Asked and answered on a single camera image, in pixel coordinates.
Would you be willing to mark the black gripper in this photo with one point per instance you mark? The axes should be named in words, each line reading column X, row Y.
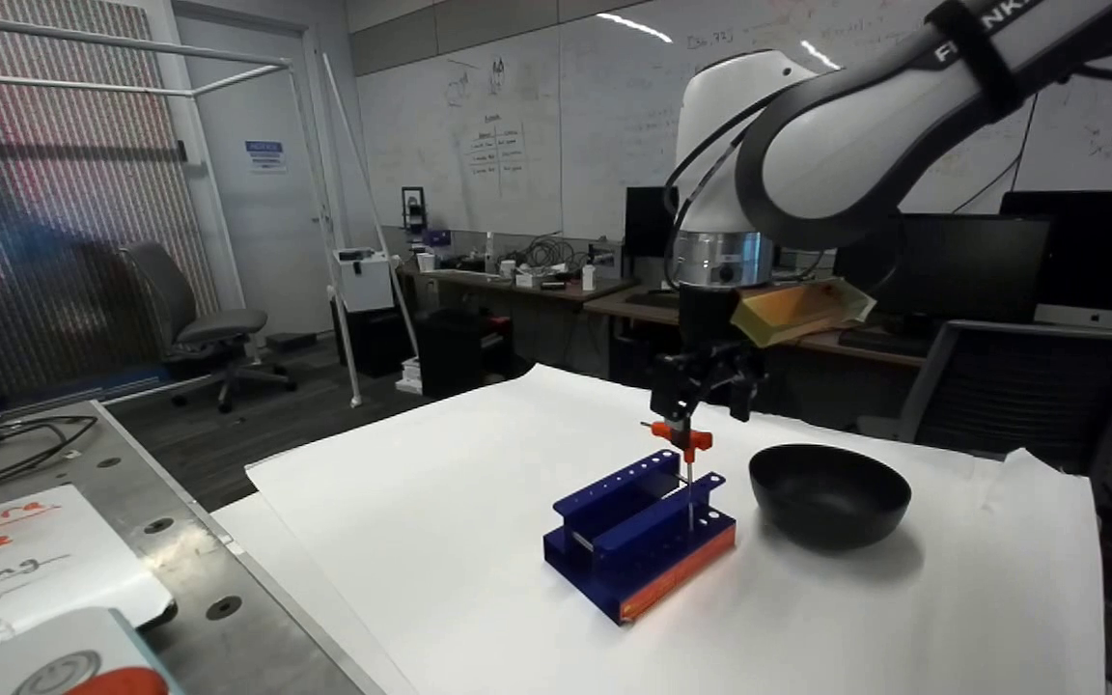
column 713, row 317

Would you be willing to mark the orange and silver tool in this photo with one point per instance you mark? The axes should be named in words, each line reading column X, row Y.
column 680, row 438

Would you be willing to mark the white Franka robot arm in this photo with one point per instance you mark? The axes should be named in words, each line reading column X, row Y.
column 839, row 141

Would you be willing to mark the black bowl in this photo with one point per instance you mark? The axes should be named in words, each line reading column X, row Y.
column 829, row 496

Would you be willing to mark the yellow cardboard box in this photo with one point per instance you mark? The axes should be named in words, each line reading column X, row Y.
column 793, row 315

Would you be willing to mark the white cup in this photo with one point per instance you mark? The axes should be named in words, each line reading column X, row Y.
column 588, row 279

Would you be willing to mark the small black monitor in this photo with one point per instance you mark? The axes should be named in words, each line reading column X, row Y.
column 648, row 218

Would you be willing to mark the blue rack with orange base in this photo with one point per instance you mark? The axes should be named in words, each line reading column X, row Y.
column 618, row 556

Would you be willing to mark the cluttered brown desk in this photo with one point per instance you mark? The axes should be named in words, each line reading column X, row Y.
column 518, row 288

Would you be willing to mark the large black monitor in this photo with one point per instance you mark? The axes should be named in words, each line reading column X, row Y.
column 956, row 270

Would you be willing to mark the white paper table cover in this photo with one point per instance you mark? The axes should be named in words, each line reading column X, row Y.
column 453, row 516

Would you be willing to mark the grey mesh chair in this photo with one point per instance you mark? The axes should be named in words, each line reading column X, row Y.
column 1021, row 387

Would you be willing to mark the whiteboard with writing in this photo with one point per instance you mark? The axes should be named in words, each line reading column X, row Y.
column 543, row 115

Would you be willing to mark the white box device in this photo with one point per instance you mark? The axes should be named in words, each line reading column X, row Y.
column 366, row 274

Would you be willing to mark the black monitor with white base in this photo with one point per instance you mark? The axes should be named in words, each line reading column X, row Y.
column 1102, row 251

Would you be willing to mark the white door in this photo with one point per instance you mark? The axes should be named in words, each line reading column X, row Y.
column 273, row 244

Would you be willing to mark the blue door sign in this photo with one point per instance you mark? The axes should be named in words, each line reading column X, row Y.
column 263, row 157

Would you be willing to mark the grey office chair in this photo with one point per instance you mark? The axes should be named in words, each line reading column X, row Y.
column 184, row 310

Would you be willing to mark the white and red book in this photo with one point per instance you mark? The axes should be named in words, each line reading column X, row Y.
column 54, row 662

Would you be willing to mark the white paper with handwriting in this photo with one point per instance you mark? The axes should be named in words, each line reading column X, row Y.
column 16, row 565

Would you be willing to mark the black wall phone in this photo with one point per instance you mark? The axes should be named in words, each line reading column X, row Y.
column 413, row 205

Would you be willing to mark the white pipe frame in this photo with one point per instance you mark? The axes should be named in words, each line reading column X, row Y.
column 348, row 348

